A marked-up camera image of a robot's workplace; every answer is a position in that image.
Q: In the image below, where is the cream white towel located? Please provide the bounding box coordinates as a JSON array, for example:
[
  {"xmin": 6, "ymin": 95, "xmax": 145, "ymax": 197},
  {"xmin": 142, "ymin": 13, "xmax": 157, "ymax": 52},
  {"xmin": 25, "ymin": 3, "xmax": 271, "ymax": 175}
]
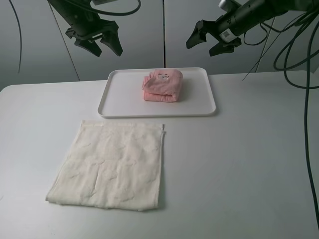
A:
[{"xmin": 46, "ymin": 120, "xmax": 165, "ymax": 211}]

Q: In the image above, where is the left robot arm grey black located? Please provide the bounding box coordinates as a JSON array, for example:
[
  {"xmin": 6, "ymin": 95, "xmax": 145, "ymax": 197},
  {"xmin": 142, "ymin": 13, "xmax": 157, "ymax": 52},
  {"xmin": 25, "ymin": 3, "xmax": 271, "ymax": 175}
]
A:
[{"xmin": 49, "ymin": 0, "xmax": 123, "ymax": 57}]

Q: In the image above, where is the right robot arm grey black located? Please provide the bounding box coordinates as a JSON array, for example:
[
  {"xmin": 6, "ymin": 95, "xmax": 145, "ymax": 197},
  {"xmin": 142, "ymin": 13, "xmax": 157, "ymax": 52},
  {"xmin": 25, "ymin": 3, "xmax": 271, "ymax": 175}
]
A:
[{"xmin": 186, "ymin": 0, "xmax": 319, "ymax": 56}]

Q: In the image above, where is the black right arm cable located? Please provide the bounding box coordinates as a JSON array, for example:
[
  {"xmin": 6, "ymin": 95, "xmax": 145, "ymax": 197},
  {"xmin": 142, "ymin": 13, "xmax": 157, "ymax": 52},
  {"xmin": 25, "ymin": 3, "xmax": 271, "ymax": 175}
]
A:
[{"xmin": 242, "ymin": 0, "xmax": 319, "ymax": 225}]

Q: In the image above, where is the white rectangular plastic tray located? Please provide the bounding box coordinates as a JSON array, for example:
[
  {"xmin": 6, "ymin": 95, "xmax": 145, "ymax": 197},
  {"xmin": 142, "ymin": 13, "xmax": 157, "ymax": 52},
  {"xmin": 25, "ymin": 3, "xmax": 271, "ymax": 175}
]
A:
[{"xmin": 98, "ymin": 67, "xmax": 216, "ymax": 119}]

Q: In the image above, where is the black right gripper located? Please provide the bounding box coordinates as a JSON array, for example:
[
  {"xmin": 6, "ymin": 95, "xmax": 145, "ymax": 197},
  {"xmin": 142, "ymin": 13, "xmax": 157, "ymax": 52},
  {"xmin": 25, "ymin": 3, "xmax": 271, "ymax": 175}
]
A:
[{"xmin": 186, "ymin": 10, "xmax": 242, "ymax": 57}]

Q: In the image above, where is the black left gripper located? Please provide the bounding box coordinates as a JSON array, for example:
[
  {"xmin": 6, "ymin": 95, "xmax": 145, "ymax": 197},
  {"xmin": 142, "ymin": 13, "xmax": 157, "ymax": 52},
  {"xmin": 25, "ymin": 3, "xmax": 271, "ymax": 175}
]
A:
[{"xmin": 65, "ymin": 4, "xmax": 123, "ymax": 57}]

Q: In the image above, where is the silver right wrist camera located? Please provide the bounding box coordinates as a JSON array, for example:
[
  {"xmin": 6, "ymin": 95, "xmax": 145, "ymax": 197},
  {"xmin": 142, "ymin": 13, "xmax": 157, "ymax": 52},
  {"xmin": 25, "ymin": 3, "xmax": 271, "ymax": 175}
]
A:
[{"xmin": 218, "ymin": 0, "xmax": 232, "ymax": 11}]

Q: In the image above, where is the pink towel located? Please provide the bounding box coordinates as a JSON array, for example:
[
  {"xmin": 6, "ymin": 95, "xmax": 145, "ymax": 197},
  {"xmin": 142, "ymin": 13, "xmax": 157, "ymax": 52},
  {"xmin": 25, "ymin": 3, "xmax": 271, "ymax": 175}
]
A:
[{"xmin": 142, "ymin": 69, "xmax": 183, "ymax": 103}]

